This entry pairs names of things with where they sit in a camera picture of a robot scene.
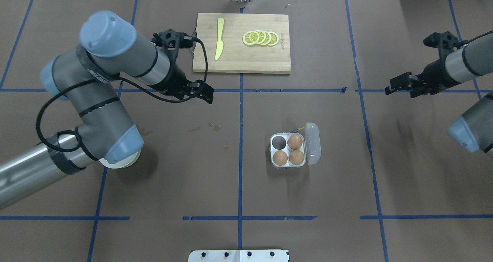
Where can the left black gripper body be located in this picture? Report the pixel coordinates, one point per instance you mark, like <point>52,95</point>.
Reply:
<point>174,83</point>

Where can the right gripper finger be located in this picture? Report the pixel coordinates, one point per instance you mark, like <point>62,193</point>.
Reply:
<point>417,91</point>
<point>403,82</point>

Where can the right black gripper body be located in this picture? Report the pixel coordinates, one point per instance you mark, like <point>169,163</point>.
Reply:
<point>433,73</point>

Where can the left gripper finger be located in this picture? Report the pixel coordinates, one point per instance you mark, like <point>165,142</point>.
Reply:
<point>200,87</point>
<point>205,95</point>

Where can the brown egg from bowl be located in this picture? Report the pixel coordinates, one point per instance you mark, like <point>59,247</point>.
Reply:
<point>280,158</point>

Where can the clear plastic egg box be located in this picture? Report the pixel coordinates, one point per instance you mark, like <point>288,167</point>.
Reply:
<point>312,147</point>

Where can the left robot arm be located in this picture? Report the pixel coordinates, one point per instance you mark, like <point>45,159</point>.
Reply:
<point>110,49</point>

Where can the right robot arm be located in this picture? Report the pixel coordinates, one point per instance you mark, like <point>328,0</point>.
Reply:
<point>459,61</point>

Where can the brown egg far cell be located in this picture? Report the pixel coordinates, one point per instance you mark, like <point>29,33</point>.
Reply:
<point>295,141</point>

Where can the brown egg cell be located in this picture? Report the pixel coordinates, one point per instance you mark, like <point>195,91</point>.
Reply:
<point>295,141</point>
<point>296,157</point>

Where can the brown egg near cell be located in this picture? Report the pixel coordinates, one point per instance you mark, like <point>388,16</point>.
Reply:
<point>296,157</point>

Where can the yellow plastic knife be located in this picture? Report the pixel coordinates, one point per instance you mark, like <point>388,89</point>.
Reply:
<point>219,42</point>

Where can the wooden cutting board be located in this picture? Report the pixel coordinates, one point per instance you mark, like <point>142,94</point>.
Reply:
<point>238,58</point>

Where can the outermost lemon slice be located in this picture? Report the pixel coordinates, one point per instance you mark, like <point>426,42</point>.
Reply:
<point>274,38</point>

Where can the yellow and blue rubber bands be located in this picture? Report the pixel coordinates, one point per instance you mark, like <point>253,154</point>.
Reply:
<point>296,130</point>

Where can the white bowl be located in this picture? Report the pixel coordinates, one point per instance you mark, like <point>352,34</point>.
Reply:
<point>123,163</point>

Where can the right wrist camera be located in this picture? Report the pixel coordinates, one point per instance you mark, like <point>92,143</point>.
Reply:
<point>446,43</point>

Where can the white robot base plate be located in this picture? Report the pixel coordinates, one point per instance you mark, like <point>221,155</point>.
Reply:
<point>252,255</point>

